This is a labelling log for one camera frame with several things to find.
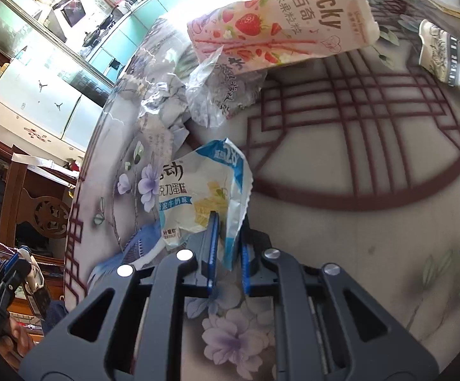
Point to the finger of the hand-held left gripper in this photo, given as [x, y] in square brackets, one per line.
[11, 266]

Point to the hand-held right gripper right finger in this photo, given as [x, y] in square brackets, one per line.
[246, 264]

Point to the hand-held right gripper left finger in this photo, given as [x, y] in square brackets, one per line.
[213, 248]

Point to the blue white cake wrapper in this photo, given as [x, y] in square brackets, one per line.
[198, 190]

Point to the person's left hand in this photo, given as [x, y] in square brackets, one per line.
[17, 335]

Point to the carved wooden chair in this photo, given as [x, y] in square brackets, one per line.
[43, 210]

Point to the crumpled silver wrapper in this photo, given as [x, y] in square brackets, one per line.
[162, 101]

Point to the clear printed plastic wrapper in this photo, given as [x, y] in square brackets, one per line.
[222, 89]

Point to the white refrigerator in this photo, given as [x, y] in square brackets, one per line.
[43, 99]

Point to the teal kitchen base cabinets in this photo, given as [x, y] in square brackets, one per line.
[119, 43]

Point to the pink strawberry biscuit box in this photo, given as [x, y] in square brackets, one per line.
[285, 27]

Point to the black wok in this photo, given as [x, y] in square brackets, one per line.
[93, 36]

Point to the black range hood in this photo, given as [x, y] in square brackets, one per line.
[73, 11]

